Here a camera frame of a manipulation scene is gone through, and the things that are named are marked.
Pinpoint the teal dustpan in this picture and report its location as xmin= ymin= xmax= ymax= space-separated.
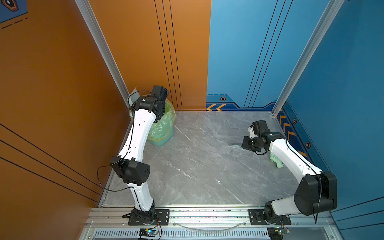
xmin=128 ymin=88 xmax=151 ymax=106

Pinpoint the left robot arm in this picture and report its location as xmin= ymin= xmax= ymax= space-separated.
xmin=110 ymin=86 xmax=169 ymax=225

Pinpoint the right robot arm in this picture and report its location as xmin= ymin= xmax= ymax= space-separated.
xmin=242 ymin=132 xmax=338 ymax=224

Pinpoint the small green paper scrap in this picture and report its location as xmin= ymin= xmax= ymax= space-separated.
xmin=270 ymin=153 xmax=285 ymax=169

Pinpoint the green trash bin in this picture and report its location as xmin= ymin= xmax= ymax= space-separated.
xmin=146 ymin=100 xmax=176 ymax=147

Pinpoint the right circuit board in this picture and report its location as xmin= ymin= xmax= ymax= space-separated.
xmin=267 ymin=228 xmax=291 ymax=240

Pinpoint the circuit board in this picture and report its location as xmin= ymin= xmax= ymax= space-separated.
xmin=267 ymin=228 xmax=291 ymax=240
xmin=138 ymin=228 xmax=159 ymax=240

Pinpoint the left circuit board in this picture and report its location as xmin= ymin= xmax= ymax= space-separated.
xmin=138 ymin=228 xmax=159 ymax=240

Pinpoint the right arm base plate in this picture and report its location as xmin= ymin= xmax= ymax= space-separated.
xmin=248 ymin=209 xmax=292 ymax=226

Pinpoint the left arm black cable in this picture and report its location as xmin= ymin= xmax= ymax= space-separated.
xmin=96 ymin=89 xmax=152 ymax=212

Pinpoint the left aluminium corner post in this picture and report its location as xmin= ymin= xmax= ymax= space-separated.
xmin=75 ymin=0 xmax=130 ymax=107

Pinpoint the aluminium corner post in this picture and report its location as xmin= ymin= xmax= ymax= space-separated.
xmin=272 ymin=0 xmax=345 ymax=117
xmin=75 ymin=0 xmax=130 ymax=107

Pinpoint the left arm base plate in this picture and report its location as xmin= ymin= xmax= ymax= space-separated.
xmin=128 ymin=209 xmax=170 ymax=226

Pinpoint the aluminium frame rail front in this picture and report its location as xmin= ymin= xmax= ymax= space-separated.
xmin=79 ymin=206 xmax=343 ymax=240

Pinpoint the right aluminium corner post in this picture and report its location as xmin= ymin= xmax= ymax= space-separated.
xmin=272 ymin=0 xmax=345 ymax=117

